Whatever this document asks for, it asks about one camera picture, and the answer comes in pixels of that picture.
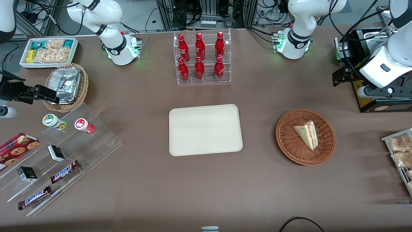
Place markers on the red cookie box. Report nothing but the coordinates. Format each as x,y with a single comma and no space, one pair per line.
14,149

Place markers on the black left wrist camera bracket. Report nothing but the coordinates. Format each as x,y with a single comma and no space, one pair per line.
391,91

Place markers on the triangular sandwich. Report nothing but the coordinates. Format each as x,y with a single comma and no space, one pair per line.
307,133

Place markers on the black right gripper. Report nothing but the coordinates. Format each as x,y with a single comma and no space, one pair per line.
10,89

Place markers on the black yellow food warmer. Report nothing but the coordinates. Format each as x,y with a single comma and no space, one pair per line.
367,104

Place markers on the teal snack packet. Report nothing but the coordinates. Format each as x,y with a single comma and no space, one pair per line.
37,45
68,43

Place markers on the Snickers chocolate bar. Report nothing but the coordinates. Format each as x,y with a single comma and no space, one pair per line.
33,197
64,171

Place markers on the clear acrylic stepped display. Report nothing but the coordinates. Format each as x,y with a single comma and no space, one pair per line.
93,145

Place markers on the silver foil container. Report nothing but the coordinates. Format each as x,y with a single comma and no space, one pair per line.
66,84

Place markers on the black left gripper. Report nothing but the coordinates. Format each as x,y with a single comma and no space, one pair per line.
353,74

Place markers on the green label lidded cup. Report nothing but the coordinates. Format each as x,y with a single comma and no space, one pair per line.
51,120

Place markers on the clear acrylic bottle rack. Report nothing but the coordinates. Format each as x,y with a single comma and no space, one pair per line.
207,77

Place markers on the beige plastic tray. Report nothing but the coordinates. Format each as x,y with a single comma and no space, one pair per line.
206,130

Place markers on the white power strip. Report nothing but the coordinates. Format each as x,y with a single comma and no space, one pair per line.
208,24

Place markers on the red cola bottle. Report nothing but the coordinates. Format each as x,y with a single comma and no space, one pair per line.
199,70
220,46
219,70
183,49
183,71
200,48

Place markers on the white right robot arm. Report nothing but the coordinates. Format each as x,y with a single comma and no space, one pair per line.
119,48

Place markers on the small grey device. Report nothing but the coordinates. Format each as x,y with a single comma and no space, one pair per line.
210,229

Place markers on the yellow snack packet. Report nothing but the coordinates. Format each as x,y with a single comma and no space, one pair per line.
30,56

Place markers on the dark brown wicker basket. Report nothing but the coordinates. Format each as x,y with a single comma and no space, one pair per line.
289,141

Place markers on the red label lidded cup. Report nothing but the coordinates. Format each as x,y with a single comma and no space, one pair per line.
83,125

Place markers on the white plastic snack bin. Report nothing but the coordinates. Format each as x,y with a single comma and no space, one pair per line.
74,48

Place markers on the large clear snack bag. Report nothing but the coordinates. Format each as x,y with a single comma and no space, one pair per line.
53,55

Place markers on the clear bag of pastry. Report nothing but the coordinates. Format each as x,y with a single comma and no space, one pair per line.
400,143
403,159

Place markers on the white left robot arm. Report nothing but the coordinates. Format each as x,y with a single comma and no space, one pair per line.
296,38

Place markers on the light brown wicker basket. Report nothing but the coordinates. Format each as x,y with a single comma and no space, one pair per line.
84,85

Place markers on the small clear snack bag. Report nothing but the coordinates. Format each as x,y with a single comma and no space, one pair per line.
54,43

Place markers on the small black box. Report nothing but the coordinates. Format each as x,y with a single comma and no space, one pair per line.
27,174
56,153

